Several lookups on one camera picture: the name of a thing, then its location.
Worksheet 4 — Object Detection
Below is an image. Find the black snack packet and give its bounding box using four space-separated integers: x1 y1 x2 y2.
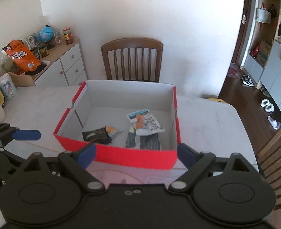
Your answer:
82 128 111 145

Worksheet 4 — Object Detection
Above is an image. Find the blue cracker packet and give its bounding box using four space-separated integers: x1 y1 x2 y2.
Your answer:
105 124 122 139

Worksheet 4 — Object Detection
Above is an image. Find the white seafood snack packet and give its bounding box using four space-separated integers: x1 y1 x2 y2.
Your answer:
127 109 165 136

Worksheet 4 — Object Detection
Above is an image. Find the white mug with print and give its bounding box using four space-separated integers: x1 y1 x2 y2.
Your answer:
0 73 17 100

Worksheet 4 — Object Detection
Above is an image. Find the red cardboard box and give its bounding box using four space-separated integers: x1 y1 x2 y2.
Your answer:
53 80 180 170

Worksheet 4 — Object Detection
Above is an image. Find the orange snack bag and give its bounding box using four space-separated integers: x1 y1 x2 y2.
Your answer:
3 40 41 72

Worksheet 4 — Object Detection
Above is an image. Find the white drawer sideboard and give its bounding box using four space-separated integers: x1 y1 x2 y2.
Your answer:
7 36 89 87

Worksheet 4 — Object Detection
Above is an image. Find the white slippers pair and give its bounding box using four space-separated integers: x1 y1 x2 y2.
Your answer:
260 99 275 113

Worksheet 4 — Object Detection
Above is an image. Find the dark sneakers pair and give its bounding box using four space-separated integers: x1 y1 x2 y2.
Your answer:
241 75 254 87

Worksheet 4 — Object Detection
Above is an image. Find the blue globe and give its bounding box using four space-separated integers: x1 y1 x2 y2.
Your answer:
38 25 55 50

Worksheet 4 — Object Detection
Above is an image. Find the sauce jar red lid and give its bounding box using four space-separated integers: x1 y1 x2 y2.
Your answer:
62 27 74 44

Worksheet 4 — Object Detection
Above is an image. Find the brown wooden chair back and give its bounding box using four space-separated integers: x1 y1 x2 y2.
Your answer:
101 37 164 83

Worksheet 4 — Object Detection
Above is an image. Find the hanging tote bag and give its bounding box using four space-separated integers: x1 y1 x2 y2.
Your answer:
256 3 271 24

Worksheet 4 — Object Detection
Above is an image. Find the grey wall cabinet unit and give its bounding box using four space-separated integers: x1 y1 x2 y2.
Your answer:
232 0 281 112

